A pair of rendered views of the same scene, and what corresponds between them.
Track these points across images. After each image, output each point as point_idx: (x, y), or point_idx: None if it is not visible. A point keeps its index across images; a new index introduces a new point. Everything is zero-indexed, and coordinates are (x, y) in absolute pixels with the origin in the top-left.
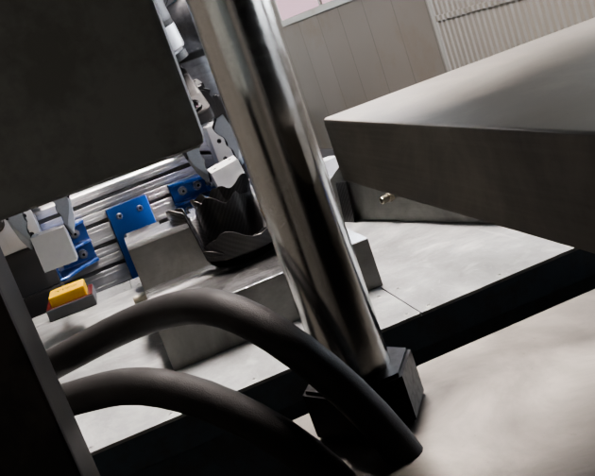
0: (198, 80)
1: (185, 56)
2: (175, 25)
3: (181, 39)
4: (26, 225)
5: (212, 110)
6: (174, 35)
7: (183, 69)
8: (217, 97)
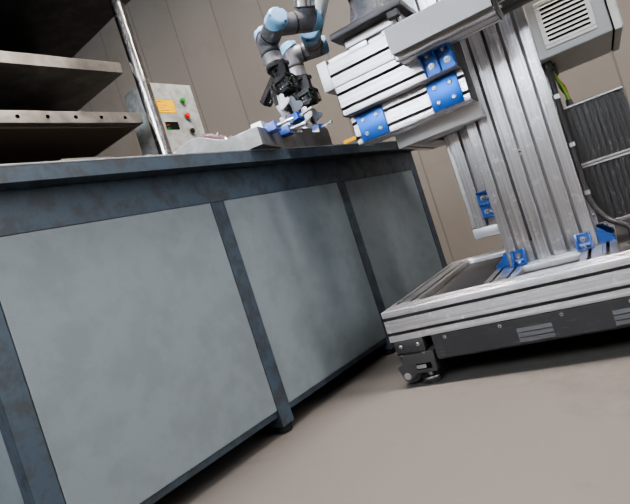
0: (278, 76)
1: (267, 71)
2: (263, 58)
3: (265, 63)
4: (311, 121)
5: (261, 102)
6: (263, 63)
7: (271, 75)
8: (270, 90)
